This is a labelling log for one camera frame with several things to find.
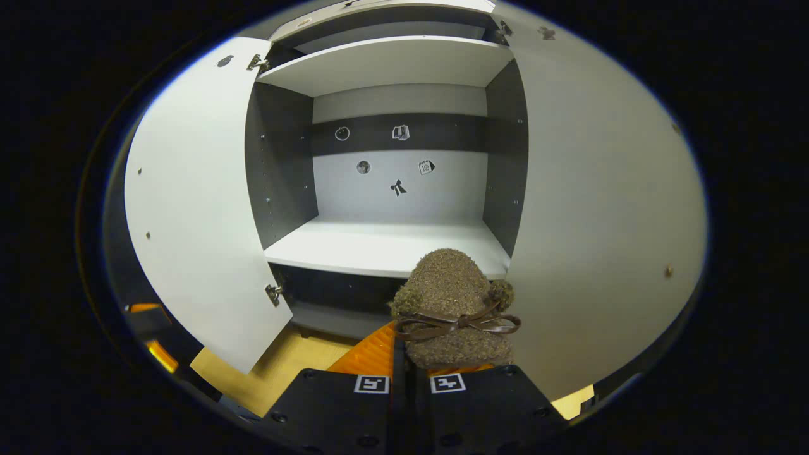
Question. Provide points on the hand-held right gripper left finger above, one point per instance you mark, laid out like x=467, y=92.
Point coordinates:
x=341, y=411

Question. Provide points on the white grey shoe cabinet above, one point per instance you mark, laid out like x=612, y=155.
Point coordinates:
x=398, y=101

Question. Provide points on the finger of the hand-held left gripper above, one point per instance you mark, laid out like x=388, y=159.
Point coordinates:
x=163, y=357
x=148, y=325

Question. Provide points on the brown fuzzy shoe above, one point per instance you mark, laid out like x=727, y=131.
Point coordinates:
x=452, y=284

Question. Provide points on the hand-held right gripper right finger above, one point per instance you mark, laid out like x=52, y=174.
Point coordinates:
x=493, y=411

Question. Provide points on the white cabinet shelf board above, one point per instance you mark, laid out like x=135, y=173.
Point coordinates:
x=392, y=63

